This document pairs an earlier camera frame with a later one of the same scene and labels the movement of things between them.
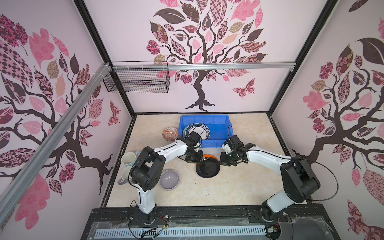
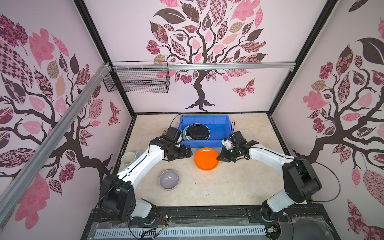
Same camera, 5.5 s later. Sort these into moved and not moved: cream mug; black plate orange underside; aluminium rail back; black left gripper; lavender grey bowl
Moved: black left gripper; black plate orange underside
Not moved: aluminium rail back; lavender grey bowl; cream mug
